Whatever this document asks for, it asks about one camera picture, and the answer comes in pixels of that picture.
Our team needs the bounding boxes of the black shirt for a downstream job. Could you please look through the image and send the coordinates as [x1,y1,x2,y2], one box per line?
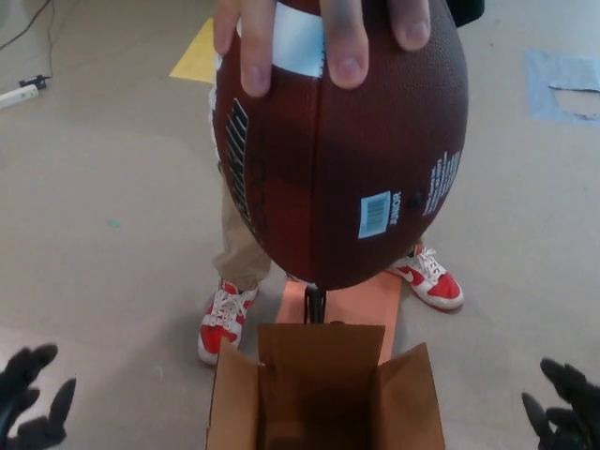
[457,0,491,27]

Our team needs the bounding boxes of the person's right red white sneaker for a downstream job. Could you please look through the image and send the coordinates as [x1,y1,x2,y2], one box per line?
[196,278,260,367]

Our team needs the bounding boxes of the robot left black hand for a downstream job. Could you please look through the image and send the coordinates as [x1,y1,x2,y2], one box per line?
[0,344,77,450]

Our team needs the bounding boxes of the person's left red white sneaker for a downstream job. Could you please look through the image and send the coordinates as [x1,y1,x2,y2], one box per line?
[383,244,465,311]

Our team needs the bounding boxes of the thin black cable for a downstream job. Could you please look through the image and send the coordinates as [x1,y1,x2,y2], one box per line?
[45,0,62,77]
[0,0,48,51]

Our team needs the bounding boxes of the brown leather football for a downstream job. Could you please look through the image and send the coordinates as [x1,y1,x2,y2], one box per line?
[205,0,470,294]

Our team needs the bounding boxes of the black stand post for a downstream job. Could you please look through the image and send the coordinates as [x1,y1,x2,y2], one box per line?
[302,283,327,324]

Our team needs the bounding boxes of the black plug adapter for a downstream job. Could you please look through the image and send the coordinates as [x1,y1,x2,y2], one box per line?
[17,73,51,91]

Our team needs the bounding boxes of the person's red white sneaker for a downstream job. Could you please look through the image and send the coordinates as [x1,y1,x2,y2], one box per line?
[196,278,260,367]
[383,244,465,311]

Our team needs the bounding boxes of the yellow floor marker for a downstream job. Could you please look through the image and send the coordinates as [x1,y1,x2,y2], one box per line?
[168,17,219,85]

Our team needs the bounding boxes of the robot right black hand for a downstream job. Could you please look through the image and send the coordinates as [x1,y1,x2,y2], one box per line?
[521,358,600,450]

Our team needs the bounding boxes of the brown cardboard box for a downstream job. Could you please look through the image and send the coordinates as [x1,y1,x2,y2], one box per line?
[203,322,446,450]

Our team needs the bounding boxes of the torn blue paper sheet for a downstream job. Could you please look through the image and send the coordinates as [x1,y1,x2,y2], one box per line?
[524,49,600,127]

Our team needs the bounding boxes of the person's right hand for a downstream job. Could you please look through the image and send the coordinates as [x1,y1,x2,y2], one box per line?
[214,0,431,98]

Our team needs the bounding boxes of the white power strip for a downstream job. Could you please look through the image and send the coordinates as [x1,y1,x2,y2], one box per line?
[0,83,41,112]

